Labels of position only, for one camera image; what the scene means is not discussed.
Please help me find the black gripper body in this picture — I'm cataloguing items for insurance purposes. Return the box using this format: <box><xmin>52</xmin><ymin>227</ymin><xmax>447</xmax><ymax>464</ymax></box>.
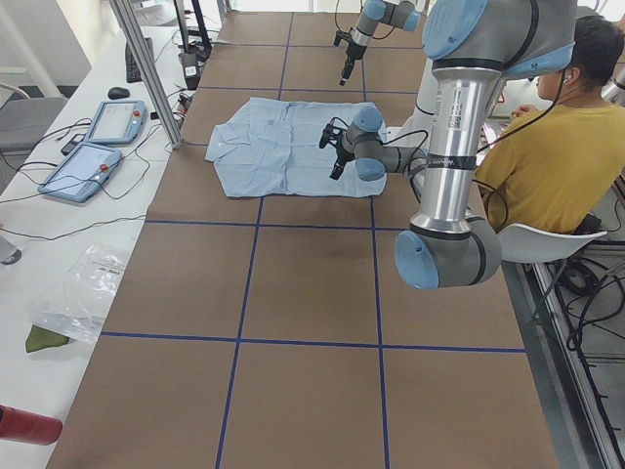
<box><xmin>333</xmin><ymin>28</ymin><xmax>364</xmax><ymax>63</ymax></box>
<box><xmin>318</xmin><ymin>117</ymin><xmax>353</xmax><ymax>169</ymax></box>

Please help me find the light blue button-up shirt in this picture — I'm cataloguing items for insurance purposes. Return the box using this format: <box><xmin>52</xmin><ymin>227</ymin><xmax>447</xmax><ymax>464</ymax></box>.
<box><xmin>205</xmin><ymin>98</ymin><xmax>386</xmax><ymax>197</ymax></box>

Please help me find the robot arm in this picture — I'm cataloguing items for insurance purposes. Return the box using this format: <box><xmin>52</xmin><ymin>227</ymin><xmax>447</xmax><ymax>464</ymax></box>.
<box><xmin>319</xmin><ymin>1</ymin><xmax>577</xmax><ymax>289</ymax></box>
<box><xmin>333</xmin><ymin>1</ymin><xmax>430</xmax><ymax>86</ymax></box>

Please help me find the white chair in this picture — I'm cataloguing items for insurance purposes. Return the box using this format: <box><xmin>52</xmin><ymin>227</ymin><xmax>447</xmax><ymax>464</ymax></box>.
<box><xmin>497</xmin><ymin>222</ymin><xmax>609</xmax><ymax>314</ymax></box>

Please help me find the black keyboard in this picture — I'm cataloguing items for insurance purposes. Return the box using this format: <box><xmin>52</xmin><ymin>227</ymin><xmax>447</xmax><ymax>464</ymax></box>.
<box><xmin>125</xmin><ymin>37</ymin><xmax>153</xmax><ymax>83</ymax></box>

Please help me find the person in yellow shirt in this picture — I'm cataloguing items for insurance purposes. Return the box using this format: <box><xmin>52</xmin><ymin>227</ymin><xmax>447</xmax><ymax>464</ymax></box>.
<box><xmin>475</xmin><ymin>16</ymin><xmax>624</xmax><ymax>235</ymax></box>

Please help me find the upper blue teach pendant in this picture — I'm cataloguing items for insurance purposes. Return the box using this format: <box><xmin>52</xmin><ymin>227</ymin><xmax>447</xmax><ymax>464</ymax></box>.
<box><xmin>84</xmin><ymin>100</ymin><xmax>146</xmax><ymax>147</ymax></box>

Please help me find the blue teach pendant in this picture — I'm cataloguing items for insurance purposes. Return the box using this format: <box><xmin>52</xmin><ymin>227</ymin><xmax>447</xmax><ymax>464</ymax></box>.
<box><xmin>84</xmin><ymin>100</ymin><xmax>146</xmax><ymax>147</ymax></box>
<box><xmin>37</xmin><ymin>143</ymin><xmax>122</xmax><ymax>203</ymax></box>

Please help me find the black computer mouse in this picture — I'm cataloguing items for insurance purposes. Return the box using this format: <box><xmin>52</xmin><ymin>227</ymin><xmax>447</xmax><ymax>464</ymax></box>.
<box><xmin>107</xmin><ymin>87</ymin><xmax>130</xmax><ymax>100</ymax></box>

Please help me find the lower blue teach pendant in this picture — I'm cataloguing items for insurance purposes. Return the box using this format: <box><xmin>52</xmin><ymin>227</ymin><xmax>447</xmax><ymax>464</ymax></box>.
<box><xmin>37</xmin><ymin>143</ymin><xmax>122</xmax><ymax>203</ymax></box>

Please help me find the clear plastic bag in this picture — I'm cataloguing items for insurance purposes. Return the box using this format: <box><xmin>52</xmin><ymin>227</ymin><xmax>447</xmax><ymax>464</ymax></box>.
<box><xmin>29</xmin><ymin>243</ymin><xmax>130</xmax><ymax>344</ymax></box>

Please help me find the green cloth piece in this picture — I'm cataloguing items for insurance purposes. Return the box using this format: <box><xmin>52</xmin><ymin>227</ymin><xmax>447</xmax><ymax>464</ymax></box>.
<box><xmin>24</xmin><ymin>324</ymin><xmax>70</xmax><ymax>354</ymax></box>

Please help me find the red bottle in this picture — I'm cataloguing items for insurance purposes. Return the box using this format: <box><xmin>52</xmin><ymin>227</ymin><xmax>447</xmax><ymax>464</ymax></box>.
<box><xmin>1</xmin><ymin>405</ymin><xmax>63</xmax><ymax>446</ymax></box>

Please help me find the aluminium frame post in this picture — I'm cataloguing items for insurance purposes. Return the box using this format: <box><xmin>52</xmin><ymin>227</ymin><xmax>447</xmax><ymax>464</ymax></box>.
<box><xmin>109</xmin><ymin>0</ymin><xmax>183</xmax><ymax>149</ymax></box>

